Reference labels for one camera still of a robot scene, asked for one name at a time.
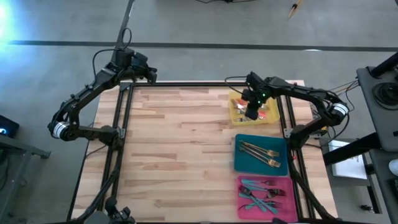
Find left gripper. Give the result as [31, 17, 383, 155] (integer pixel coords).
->
[132, 53, 158, 84]

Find gold fork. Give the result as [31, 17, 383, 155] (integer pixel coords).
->
[238, 139, 280, 157]
[238, 144, 282, 168]
[239, 147, 275, 168]

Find yellow plastic bin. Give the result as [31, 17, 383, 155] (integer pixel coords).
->
[228, 90, 280, 127]

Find teal plastic bin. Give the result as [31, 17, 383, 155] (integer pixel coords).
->
[233, 133, 289, 177]

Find black metal beam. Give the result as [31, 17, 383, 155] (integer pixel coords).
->
[322, 132, 382, 167]

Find white paper box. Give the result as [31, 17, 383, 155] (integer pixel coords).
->
[328, 139, 369, 180]

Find pink plastic bin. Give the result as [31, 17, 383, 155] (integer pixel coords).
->
[236, 175, 299, 223]

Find grey metal cart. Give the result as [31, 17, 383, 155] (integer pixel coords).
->
[0, 134, 52, 223]
[356, 51, 398, 224]

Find black device with blue light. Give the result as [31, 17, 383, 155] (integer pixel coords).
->
[0, 114, 20, 139]

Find white round object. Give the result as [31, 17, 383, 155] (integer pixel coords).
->
[387, 157, 398, 177]

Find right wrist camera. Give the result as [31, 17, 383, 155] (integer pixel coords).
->
[245, 71, 265, 91]

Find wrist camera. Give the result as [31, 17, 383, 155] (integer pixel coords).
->
[114, 47, 135, 66]
[245, 71, 265, 91]

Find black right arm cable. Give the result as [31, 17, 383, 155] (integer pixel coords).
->
[223, 75, 249, 95]

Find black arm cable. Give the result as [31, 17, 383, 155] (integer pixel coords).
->
[91, 27, 134, 80]
[223, 75, 249, 95]

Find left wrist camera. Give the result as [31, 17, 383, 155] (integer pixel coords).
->
[114, 47, 135, 66]

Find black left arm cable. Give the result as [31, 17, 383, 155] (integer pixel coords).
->
[91, 27, 134, 80]

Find yellow and black wires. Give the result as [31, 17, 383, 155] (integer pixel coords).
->
[329, 79, 360, 121]

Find black floor cable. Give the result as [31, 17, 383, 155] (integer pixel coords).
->
[195, 0, 259, 4]

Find coiled black cable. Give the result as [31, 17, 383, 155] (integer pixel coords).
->
[372, 81, 398, 110]

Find black post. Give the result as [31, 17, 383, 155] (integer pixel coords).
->
[369, 51, 398, 78]

